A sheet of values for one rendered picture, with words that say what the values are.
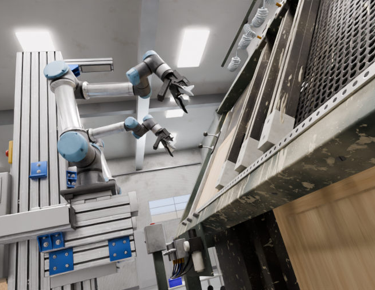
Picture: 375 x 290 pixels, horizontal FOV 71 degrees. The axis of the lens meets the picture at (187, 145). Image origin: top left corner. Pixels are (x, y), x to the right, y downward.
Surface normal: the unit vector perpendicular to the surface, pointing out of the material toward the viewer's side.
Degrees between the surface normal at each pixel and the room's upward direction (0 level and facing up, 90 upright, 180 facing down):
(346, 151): 145
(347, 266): 90
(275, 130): 90
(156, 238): 90
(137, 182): 90
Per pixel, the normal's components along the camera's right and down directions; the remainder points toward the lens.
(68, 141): 0.00, -0.26
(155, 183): 0.18, -0.43
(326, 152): -0.36, 0.80
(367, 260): -0.95, 0.11
